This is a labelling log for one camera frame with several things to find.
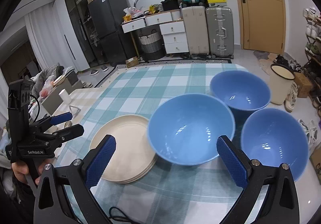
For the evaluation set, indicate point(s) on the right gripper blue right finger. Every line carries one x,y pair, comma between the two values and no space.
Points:
236,162

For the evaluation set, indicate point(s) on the woven laundry basket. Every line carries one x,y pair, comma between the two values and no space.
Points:
152,45

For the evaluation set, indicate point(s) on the shoe rack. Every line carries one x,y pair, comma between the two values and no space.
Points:
312,52

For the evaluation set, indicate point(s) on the metal wire holder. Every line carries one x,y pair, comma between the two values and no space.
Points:
74,110

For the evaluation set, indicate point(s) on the beige suitcase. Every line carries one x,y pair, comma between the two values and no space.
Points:
195,24

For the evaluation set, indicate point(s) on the white drawer desk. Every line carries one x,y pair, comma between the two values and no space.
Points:
171,27

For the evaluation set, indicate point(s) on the wooden door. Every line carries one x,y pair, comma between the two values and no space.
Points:
263,24

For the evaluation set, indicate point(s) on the cream plate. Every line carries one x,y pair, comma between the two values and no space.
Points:
133,157

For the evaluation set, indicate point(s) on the beige plaid tablecloth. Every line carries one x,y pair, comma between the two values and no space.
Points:
75,103

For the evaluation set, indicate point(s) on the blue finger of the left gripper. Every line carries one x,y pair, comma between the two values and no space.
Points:
62,118
66,134

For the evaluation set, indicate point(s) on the person's left hand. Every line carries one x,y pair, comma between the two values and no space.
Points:
21,169

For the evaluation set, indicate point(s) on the silver suitcase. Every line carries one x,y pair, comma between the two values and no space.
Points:
220,31

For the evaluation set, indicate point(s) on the small cardboard box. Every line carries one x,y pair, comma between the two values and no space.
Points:
132,62

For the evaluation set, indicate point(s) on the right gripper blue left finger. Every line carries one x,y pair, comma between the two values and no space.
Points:
97,160

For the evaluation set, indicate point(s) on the white cup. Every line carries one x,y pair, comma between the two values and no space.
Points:
65,96

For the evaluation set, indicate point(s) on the black refrigerator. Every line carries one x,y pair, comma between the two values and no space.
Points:
107,17

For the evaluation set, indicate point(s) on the blue bowl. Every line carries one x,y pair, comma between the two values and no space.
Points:
191,128
244,92
274,137

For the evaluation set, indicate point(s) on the cream trash bin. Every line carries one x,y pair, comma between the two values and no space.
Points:
281,79

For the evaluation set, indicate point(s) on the cardboard box by rack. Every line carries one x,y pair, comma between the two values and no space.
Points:
304,85

